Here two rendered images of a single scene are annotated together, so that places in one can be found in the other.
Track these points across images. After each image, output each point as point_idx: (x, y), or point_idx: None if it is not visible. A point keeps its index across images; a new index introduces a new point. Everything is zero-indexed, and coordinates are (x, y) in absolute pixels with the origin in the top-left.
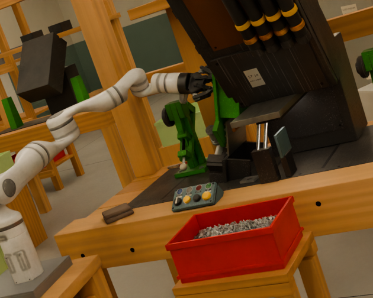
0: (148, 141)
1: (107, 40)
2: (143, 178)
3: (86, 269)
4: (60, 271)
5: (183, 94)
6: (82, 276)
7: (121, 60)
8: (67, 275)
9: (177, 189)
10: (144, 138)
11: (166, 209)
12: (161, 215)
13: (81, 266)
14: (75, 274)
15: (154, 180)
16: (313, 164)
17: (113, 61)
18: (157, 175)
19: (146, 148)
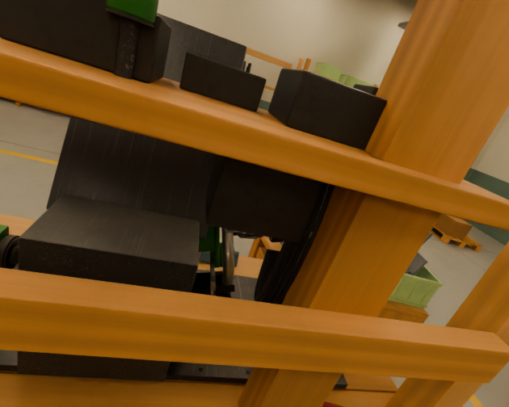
0: (418, 394)
1: None
2: (386, 395)
3: (269, 246)
4: (281, 242)
5: (282, 245)
6: (267, 243)
7: None
8: (275, 242)
9: (237, 251)
10: (417, 379)
11: (247, 264)
12: (242, 256)
13: (275, 248)
14: (270, 241)
15: (353, 374)
16: None
17: (489, 272)
18: (368, 394)
19: (406, 387)
